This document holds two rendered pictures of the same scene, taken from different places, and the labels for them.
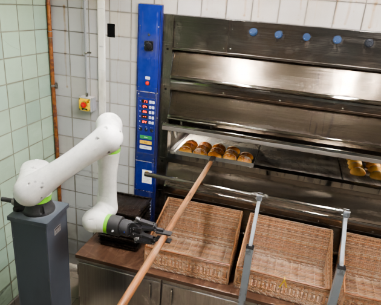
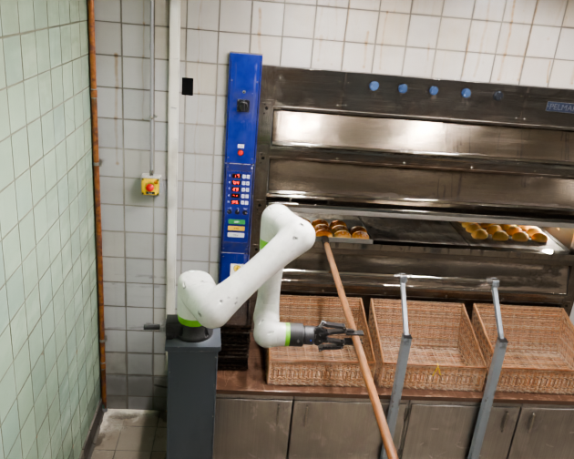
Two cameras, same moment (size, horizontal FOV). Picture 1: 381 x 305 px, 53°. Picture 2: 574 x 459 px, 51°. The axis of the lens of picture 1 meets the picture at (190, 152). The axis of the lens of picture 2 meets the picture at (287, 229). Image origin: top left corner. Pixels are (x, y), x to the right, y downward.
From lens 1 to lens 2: 118 cm
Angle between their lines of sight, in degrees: 18
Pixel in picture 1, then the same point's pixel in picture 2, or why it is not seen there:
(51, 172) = (245, 283)
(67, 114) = (117, 200)
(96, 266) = not seen: hidden behind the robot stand
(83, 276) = not seen: hidden behind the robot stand
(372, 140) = (503, 198)
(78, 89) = (135, 167)
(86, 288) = not seen: hidden behind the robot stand
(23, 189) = (217, 309)
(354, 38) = (482, 91)
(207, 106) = (316, 176)
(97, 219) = (277, 331)
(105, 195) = (271, 302)
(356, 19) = (486, 71)
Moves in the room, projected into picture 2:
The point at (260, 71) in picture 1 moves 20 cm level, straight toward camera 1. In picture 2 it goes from (381, 130) to (393, 139)
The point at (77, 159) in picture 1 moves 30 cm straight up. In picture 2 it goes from (273, 264) to (280, 184)
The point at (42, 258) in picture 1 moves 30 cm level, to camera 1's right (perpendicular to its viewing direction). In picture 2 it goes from (207, 391) to (281, 382)
